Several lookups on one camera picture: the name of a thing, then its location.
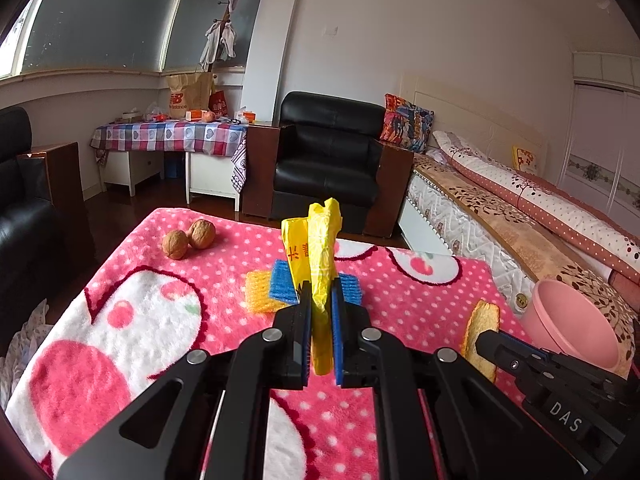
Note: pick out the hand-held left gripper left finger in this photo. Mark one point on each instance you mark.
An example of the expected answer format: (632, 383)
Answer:
(301, 340)

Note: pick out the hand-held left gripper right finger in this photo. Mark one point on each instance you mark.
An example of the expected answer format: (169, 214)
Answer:
(339, 345)

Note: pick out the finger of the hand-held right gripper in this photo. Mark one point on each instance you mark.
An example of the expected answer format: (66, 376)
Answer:
(505, 357)
(535, 347)

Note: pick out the bread slice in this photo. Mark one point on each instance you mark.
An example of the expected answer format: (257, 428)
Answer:
(482, 325)

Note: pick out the pink plastic bucket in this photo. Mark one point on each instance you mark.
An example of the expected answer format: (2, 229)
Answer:
(565, 310)

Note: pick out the yellow plastic wrapper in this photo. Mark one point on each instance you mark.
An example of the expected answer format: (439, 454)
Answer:
(320, 260)

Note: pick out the blue sponge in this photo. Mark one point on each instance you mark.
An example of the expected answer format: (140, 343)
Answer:
(282, 285)

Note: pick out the yellow sponge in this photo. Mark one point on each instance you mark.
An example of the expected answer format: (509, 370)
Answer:
(257, 292)

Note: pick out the bed with patterned quilt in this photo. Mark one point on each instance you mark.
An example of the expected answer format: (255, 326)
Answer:
(500, 222)

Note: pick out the white quilted mattress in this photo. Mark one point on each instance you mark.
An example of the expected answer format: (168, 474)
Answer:
(450, 227)

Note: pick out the brown walnut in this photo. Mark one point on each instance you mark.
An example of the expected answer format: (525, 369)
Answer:
(175, 245)
(201, 234)

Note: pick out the floral white pink quilt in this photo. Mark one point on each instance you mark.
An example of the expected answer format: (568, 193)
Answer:
(550, 200)

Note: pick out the pink polka dot blanket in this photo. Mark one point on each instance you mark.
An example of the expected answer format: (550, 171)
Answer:
(150, 320)

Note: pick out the brown wooden side cabinet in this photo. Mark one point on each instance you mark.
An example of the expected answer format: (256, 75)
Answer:
(260, 170)
(392, 185)

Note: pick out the black leather armchair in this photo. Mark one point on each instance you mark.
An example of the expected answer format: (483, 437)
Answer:
(325, 170)

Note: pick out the yellow printed pillow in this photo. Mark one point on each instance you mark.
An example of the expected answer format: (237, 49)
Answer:
(525, 160)

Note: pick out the white desk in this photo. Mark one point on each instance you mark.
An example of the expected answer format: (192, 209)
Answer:
(210, 175)

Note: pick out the blue bin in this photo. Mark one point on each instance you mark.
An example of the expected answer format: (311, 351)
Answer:
(175, 165)

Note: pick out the white wardrobe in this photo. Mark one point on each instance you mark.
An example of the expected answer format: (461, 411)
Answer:
(600, 135)

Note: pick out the orange box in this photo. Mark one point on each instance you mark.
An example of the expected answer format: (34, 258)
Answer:
(247, 116)
(195, 115)

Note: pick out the colourful printed pillow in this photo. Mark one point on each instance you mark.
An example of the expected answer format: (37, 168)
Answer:
(407, 122)

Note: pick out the cream bed headboard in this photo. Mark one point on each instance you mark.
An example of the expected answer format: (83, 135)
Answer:
(475, 115)

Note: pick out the plaid tablecloth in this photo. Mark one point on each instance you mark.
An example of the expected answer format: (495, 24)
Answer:
(165, 136)

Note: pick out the red shopping bag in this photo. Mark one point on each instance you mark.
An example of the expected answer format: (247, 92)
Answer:
(219, 102)

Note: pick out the brown paper bag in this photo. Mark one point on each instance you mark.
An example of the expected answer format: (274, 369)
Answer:
(187, 92)

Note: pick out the white patterned cloth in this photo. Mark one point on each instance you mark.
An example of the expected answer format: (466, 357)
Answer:
(25, 340)

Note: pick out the white tissue box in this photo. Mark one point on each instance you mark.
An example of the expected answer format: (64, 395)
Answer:
(129, 116)

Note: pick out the brown wooden end cabinet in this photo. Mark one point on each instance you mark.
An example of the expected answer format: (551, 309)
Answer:
(55, 180)

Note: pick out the black leather sofa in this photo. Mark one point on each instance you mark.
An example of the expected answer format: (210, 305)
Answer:
(20, 220)

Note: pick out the coat rack with white clothes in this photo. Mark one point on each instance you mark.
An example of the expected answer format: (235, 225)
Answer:
(219, 40)

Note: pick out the narrow frosted window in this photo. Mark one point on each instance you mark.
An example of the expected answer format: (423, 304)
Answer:
(210, 15)

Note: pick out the large frosted window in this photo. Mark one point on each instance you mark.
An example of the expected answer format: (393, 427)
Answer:
(100, 15)

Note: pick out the white wall switch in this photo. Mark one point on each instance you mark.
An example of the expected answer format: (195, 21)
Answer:
(330, 30)

